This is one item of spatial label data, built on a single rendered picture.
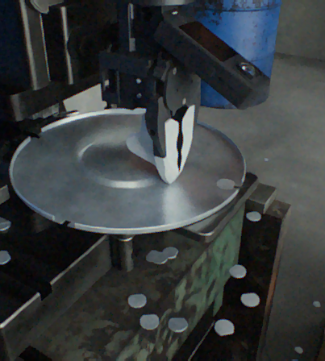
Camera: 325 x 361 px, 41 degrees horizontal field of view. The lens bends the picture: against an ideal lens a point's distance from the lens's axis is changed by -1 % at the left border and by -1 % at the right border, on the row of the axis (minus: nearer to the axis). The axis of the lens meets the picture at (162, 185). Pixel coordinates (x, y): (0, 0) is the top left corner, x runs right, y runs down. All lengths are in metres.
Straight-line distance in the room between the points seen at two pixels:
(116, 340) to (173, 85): 0.29
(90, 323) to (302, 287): 1.09
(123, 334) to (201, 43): 0.33
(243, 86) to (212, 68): 0.03
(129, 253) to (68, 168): 0.13
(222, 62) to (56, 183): 0.24
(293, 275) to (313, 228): 0.29
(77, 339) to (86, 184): 0.18
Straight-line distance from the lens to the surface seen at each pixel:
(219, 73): 0.41
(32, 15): 0.49
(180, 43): 0.42
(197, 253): 0.63
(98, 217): 0.46
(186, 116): 0.48
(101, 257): 0.58
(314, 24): 3.87
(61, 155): 0.58
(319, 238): 1.77
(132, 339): 0.53
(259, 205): 0.75
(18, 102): 0.50
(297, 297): 1.51
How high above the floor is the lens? 1.06
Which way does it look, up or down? 33 degrees down
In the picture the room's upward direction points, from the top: straight up
